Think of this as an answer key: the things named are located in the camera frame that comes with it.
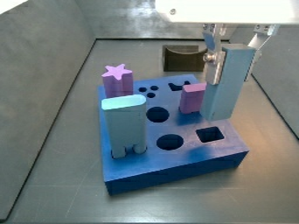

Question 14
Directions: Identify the black curved fixture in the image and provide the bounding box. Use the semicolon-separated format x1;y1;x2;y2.
163;45;207;72

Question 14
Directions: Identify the light blue rounded block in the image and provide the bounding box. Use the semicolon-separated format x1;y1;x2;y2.
102;94;146;159

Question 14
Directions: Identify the white second-arm gripper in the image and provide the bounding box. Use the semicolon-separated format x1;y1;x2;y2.
155;0;299;85

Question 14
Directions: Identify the purple rectangular block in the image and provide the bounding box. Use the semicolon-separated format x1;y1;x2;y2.
179;83;207;114

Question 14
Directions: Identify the purple star-shaped block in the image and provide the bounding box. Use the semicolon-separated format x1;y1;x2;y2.
102;64;134;98

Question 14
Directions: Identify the grey-blue rectangular block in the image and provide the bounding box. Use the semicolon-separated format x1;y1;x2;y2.
200;44;256;121

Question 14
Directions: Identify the blue shape-sorting board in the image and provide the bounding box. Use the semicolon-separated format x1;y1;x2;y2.
99;74;248;195

